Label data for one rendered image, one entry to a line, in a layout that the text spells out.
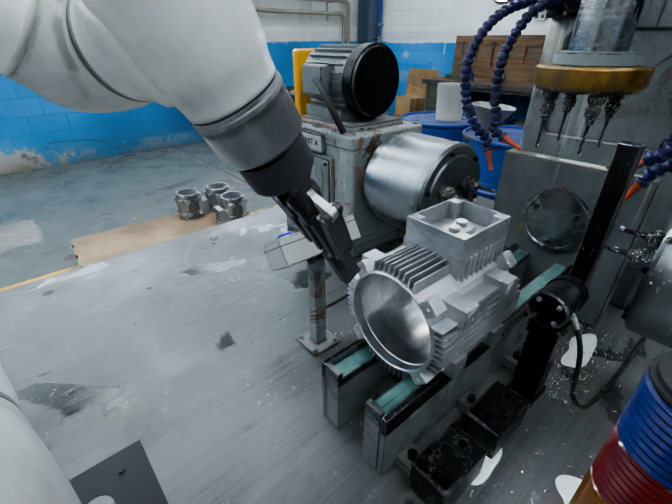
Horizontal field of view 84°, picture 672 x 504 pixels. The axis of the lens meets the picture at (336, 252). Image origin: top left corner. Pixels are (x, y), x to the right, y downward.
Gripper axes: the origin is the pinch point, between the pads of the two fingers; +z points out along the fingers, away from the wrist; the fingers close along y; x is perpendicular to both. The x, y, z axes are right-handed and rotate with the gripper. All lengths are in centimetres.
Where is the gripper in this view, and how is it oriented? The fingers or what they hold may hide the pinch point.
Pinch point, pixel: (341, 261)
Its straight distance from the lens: 51.4
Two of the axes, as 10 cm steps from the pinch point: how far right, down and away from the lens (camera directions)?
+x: -6.7, 7.1, -2.3
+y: -6.4, -3.8, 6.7
